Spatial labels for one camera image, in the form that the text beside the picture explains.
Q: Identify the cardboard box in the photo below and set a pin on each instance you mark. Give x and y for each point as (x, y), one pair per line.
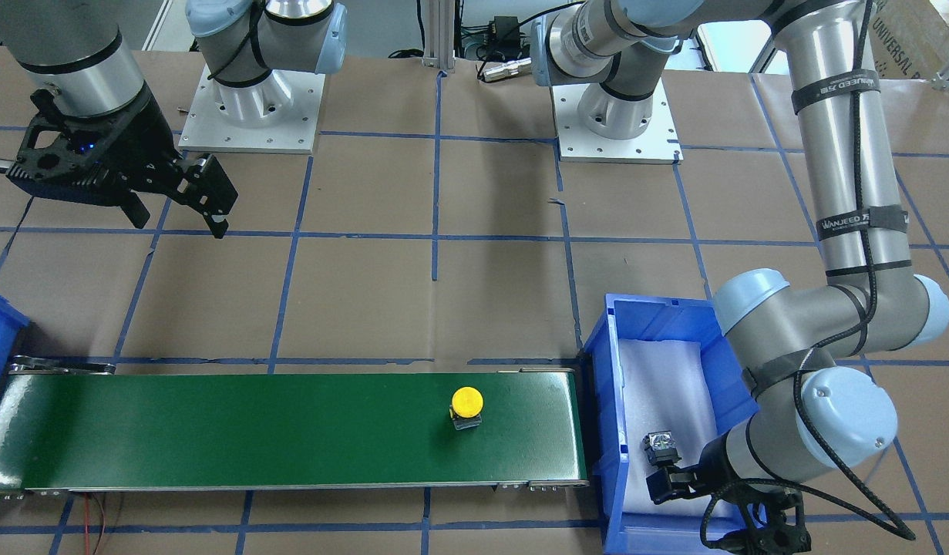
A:
(910, 39)

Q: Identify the red emergency stop button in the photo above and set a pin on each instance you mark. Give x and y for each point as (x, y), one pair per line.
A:
(660, 450)

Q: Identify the black power adapter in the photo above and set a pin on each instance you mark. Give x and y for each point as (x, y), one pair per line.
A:
(504, 32)

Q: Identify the white foam pad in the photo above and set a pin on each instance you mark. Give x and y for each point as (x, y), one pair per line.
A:
(664, 389)

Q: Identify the silver metal cylinder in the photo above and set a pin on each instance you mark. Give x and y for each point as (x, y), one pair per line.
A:
(507, 70)

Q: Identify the yellow push button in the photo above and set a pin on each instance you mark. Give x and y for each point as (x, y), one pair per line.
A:
(465, 408)

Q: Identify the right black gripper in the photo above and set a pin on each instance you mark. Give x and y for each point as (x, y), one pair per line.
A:
(137, 146)

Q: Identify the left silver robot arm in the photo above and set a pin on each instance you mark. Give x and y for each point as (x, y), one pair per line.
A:
(815, 420)

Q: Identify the aluminium frame post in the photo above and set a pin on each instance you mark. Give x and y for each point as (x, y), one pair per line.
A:
(438, 30)

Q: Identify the blue source bin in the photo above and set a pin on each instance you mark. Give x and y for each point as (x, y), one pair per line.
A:
(655, 319)

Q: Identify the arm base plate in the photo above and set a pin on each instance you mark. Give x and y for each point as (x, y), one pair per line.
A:
(278, 115)
(594, 127)

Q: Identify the green conveyor belt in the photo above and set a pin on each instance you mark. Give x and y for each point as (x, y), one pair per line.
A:
(125, 433)

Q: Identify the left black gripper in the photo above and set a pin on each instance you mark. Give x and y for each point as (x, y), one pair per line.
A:
(714, 471)

